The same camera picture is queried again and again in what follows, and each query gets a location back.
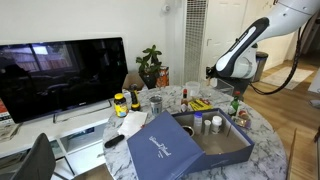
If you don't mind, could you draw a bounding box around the small red round item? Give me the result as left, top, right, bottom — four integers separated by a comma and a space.
238, 109, 250, 119

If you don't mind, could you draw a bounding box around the metal tumbler cup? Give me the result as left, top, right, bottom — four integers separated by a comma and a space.
148, 94, 164, 117

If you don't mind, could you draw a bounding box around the wide white jar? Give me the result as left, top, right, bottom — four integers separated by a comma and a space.
211, 115, 223, 135

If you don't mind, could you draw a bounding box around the yellow printed packet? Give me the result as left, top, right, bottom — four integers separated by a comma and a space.
189, 99, 213, 112

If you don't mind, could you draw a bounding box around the red and white box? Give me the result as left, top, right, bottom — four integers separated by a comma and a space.
0, 98, 13, 123

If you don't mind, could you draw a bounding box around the grey trash can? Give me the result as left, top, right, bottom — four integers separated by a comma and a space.
252, 50, 269, 83

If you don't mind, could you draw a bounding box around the black chair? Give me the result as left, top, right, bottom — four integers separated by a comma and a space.
11, 132, 57, 180

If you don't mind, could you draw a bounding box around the tan snack packet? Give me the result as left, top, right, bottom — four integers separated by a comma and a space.
233, 116, 253, 130

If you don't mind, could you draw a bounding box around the blue cardboard shoe box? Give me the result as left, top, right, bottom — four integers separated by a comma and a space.
126, 107, 256, 180

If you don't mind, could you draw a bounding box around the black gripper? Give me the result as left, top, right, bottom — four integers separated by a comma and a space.
205, 65, 218, 80

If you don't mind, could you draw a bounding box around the clear plastic cup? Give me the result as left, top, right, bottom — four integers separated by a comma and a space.
185, 80, 202, 99

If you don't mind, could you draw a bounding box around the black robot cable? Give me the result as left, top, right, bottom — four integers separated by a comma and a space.
249, 13, 320, 96

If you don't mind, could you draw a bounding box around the white bottle with blue cap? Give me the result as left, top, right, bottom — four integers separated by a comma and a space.
193, 111, 204, 135

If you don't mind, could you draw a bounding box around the black flat screen television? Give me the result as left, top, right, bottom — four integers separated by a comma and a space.
0, 36, 129, 125

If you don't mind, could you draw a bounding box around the small slim white bottle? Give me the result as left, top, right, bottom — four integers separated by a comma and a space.
203, 119, 212, 136

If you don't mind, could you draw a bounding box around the white paper napkin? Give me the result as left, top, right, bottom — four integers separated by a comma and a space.
117, 110, 149, 138

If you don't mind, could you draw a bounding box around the green bottle with red cap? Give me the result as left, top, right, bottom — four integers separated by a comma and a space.
228, 90, 242, 117

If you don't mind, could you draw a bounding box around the white wall grille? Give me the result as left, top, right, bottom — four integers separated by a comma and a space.
183, 0, 209, 84

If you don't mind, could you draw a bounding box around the round tin can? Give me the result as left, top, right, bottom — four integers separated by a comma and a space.
181, 125, 196, 138

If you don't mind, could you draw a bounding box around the white door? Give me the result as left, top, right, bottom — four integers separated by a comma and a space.
199, 0, 249, 81

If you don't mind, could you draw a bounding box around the red capped hot sauce bottle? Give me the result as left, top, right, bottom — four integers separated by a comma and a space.
180, 88, 190, 113

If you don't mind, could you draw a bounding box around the green potted plant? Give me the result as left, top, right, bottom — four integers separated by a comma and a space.
135, 44, 164, 90

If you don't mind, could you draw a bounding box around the black remote control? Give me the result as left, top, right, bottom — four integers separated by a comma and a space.
103, 134, 126, 149

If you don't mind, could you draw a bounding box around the yellow vitamin bottle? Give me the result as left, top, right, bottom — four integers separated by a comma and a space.
113, 92, 129, 118

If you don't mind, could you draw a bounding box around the yellow and black bottle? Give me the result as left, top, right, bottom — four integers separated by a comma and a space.
129, 83, 142, 112

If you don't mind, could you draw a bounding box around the white television stand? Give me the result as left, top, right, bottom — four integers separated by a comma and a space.
0, 99, 134, 178

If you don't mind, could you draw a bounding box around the patterned floor rug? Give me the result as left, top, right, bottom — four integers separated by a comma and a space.
261, 66, 315, 91

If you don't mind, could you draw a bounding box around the brown paper bag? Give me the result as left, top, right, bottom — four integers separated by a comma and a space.
122, 73, 146, 92

